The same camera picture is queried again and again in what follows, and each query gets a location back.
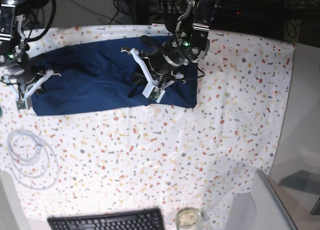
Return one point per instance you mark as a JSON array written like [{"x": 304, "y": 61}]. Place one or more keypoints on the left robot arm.
[{"x": 177, "y": 59}]

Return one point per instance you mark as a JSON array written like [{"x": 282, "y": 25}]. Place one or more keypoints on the terrazzo patterned table cloth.
[{"x": 157, "y": 155}]

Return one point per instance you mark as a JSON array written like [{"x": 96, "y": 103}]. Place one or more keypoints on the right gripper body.
[{"x": 26, "y": 78}]

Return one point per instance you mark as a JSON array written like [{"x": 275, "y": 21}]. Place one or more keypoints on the grey monitor edge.
[{"x": 271, "y": 213}]

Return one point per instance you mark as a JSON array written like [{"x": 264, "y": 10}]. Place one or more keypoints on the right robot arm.
[{"x": 15, "y": 15}]

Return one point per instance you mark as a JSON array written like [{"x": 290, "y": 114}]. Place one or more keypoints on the dark blue t-shirt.
[{"x": 94, "y": 77}]

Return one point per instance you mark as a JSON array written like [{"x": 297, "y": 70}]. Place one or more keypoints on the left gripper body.
[{"x": 155, "y": 72}]

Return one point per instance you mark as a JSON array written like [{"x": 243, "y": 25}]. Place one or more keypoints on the black computer keyboard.
[{"x": 146, "y": 219}]

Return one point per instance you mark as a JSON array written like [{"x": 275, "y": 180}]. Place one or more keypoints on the clear glass jar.
[{"x": 188, "y": 219}]

